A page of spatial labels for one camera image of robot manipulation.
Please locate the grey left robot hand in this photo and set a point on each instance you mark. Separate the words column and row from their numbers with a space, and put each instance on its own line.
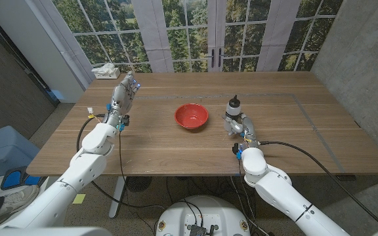
column 121, row 98

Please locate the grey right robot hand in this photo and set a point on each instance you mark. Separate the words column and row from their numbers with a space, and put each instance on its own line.
column 248, row 128

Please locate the white oil cruet black spout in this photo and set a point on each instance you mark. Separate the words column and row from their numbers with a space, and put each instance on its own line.
column 233, row 108

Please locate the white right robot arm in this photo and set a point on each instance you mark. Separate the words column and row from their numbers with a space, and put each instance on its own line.
column 281, row 193

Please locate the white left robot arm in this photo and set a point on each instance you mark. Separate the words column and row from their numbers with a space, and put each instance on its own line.
column 77, row 173

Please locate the red bowl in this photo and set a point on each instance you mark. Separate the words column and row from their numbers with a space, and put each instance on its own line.
column 191, row 116

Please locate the white tissue box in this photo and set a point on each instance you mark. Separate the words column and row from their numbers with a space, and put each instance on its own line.
column 107, row 73

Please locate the round black floor fan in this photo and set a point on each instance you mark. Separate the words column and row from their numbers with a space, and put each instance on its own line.
column 138, row 183

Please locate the white robot torso base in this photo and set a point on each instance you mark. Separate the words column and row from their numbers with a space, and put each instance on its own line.
column 205, row 209

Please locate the printed window forest backdrop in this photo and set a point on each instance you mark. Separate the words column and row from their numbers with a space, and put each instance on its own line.
column 189, row 32

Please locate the white table leg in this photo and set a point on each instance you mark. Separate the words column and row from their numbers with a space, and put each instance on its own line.
column 117, row 196

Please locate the yellow sticky note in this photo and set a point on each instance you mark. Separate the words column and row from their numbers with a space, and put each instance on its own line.
column 79, row 199

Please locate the blue plastic bin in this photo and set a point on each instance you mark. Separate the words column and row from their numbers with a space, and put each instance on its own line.
column 5, row 150

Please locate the blue and black foot pedal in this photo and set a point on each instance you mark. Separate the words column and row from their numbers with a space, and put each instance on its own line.
column 13, row 178

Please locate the grey sneaker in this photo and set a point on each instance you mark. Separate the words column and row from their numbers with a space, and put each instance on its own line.
column 12, row 203

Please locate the dark panel with black frame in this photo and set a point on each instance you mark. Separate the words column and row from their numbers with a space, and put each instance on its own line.
column 5, row 82

